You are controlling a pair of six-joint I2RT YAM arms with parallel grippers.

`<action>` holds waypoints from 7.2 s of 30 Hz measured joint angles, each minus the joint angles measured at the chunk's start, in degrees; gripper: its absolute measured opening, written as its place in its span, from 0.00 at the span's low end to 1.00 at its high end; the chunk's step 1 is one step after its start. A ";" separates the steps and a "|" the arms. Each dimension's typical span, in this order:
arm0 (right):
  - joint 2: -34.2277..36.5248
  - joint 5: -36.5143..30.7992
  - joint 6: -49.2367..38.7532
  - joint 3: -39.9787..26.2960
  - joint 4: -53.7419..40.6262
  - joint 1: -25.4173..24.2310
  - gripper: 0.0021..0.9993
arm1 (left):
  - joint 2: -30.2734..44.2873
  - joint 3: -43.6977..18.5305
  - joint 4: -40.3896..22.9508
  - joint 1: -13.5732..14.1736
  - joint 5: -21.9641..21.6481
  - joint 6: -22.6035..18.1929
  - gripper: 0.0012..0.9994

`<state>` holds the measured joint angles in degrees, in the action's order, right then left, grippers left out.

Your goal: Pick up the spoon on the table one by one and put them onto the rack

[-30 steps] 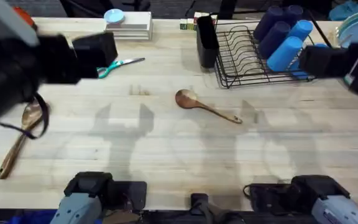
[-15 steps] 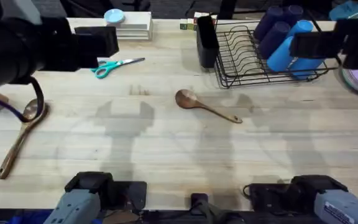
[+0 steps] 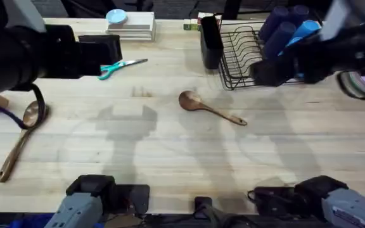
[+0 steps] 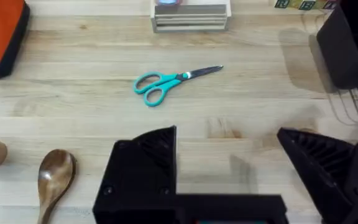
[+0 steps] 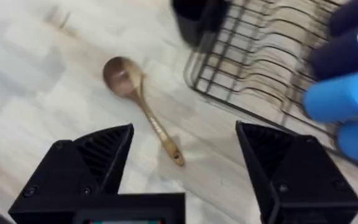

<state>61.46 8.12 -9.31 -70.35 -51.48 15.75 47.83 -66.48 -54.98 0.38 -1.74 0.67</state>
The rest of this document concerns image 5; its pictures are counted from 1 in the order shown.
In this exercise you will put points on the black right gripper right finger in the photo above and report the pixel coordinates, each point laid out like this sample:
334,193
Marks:
303,177

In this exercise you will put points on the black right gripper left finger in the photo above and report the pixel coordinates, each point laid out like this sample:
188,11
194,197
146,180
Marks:
73,168

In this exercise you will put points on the dark blue cylinder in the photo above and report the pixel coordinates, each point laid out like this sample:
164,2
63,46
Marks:
337,56
353,15

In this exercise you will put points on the black cutlery holder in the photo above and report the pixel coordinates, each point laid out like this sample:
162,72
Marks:
194,21

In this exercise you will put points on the wooden spoon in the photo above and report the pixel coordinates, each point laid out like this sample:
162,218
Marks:
123,76

